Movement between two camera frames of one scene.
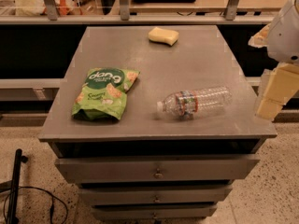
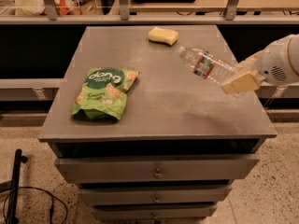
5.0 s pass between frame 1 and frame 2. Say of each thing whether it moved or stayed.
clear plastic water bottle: moved
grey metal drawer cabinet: stayed
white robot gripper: moved
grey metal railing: stayed
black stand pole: stayed
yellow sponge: stayed
